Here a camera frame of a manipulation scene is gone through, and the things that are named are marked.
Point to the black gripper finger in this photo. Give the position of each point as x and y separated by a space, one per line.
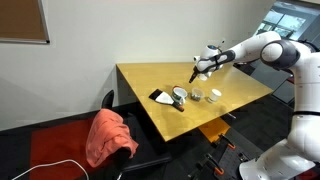
192 78

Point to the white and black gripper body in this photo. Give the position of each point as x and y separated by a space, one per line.
207 71

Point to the foil sweets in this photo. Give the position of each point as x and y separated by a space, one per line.
196 97

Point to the white green christmas mug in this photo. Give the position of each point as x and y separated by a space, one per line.
179 95

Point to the clear plastic tupperware container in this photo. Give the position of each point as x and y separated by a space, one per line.
197 94

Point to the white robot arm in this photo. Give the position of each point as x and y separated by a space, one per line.
300 150

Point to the black orange clamp left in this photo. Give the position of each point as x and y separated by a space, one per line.
230 144

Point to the black orange clamp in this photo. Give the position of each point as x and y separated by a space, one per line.
230 144
217 168

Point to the black orange clamp right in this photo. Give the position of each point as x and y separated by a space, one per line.
217 168

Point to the black office chair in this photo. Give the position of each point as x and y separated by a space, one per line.
152 154

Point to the pink cloth on chair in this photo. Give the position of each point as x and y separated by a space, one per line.
108 134

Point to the cork notice board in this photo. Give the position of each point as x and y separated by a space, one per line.
23 21

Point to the white wall socket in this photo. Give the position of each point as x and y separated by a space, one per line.
221 43

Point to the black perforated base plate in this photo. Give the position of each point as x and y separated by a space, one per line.
227 158

